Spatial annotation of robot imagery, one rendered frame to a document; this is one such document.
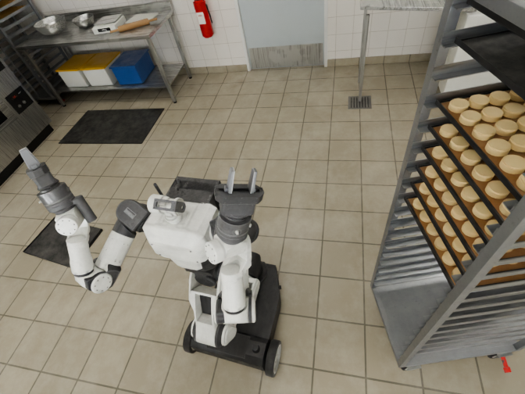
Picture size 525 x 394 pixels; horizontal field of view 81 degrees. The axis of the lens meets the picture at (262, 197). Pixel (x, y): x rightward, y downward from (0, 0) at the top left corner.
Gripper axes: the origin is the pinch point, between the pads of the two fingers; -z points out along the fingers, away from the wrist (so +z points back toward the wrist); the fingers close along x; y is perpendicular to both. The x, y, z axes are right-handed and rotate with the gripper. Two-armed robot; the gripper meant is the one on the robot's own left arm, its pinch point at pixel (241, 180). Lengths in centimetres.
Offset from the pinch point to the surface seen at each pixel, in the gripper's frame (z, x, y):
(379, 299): 105, -109, 25
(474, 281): 15, -64, -25
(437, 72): -28, -54, 14
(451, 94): -23, -64, 14
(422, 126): -11, -62, 16
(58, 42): 76, 136, 390
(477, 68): -31, -65, 12
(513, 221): -9, -53, -27
